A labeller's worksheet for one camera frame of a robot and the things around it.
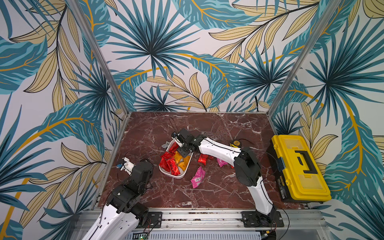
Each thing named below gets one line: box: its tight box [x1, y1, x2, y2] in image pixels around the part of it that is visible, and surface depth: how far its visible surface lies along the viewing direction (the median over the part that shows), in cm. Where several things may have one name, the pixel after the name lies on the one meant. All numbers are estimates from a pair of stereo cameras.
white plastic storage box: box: [158, 139, 194, 180], surface depth 90 cm
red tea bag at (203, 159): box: [197, 153, 209, 166], surface depth 94 cm
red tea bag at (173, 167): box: [166, 158, 181, 176], surface depth 90 cm
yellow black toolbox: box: [266, 134, 332, 204], surface depth 76 cm
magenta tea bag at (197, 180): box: [190, 166, 206, 189], surface depth 84 cm
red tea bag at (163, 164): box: [159, 157, 171, 173], surface depth 89 cm
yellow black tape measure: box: [229, 140, 241, 148], surface depth 102 cm
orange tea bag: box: [174, 151, 191, 171], surface depth 91 cm
